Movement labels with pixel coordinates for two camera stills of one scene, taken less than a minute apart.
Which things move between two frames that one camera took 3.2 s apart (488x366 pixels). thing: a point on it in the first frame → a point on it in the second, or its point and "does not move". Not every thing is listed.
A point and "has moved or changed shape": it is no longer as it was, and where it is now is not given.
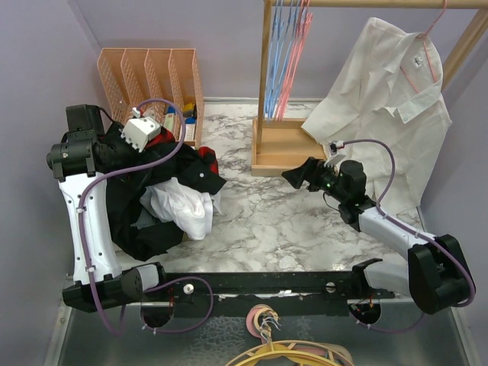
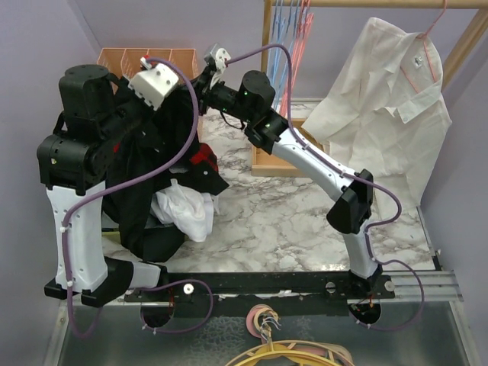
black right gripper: (309, 171) → (204, 91)
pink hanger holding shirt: (423, 36) does not move
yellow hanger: (274, 351) does not move
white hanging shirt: (387, 88) does not move
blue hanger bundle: (284, 22) does not move
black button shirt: (148, 240) has moved or changed shape
